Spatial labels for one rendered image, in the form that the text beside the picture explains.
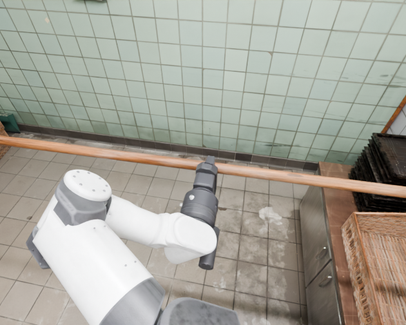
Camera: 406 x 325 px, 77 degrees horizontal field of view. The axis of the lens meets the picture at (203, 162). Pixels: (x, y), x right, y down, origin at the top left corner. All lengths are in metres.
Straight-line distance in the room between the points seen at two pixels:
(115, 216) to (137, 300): 0.19
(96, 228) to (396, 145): 1.39
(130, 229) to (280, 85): 1.63
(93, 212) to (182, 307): 0.18
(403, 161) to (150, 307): 1.30
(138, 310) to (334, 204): 1.34
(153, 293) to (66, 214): 0.16
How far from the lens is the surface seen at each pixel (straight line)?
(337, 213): 1.54
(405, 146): 1.56
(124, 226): 0.50
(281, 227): 2.07
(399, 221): 1.47
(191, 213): 0.60
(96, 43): 2.16
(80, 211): 0.40
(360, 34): 1.89
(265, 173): 0.72
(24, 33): 2.48
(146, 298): 0.35
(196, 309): 0.35
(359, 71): 2.00
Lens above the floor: 1.74
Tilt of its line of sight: 47 degrees down
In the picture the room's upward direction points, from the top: straight up
